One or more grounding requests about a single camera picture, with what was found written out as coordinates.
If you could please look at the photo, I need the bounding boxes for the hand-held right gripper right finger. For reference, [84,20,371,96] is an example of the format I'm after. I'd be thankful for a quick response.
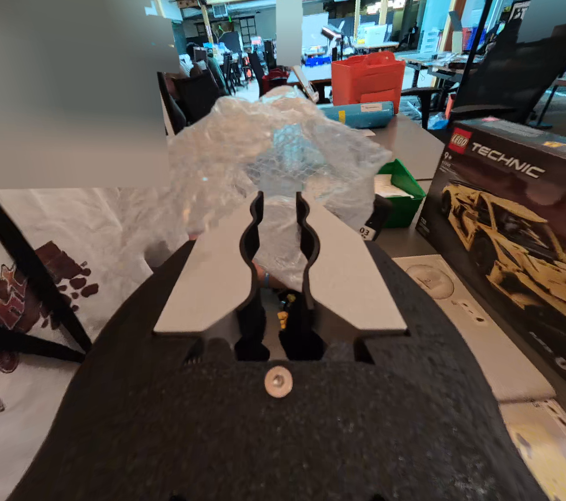
[282,191,408,359]

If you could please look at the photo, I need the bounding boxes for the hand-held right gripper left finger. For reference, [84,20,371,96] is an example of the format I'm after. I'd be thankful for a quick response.
[152,191,269,359]

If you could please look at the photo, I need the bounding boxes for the clear plastic bag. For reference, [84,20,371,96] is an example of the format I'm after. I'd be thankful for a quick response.
[128,86,394,290]

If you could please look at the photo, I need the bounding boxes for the person's left forearm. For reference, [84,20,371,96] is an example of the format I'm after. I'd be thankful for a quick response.
[252,262,290,290]

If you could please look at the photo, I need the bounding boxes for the lego set box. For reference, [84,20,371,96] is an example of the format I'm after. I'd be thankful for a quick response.
[416,119,566,378]

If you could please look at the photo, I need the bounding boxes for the lego instruction booklet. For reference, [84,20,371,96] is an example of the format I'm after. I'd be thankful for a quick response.
[393,254,566,501]

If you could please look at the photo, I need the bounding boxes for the green plastic bin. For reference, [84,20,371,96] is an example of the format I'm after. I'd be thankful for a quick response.
[374,158,427,229]

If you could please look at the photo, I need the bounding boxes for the white paper sheet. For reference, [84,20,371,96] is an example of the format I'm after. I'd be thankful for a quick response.
[375,174,415,200]

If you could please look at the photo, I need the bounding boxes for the blue wrapped package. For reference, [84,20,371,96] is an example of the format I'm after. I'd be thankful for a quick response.
[318,101,395,129]

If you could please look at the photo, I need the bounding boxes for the wooden desk lamp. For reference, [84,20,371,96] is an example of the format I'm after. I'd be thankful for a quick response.
[288,66,320,104]

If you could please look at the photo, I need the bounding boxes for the red and black chair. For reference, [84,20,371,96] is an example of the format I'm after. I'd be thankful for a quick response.
[261,67,291,96]

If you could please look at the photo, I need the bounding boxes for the black mesh chair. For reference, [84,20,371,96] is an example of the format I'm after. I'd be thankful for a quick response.
[447,19,566,130]
[157,68,222,135]

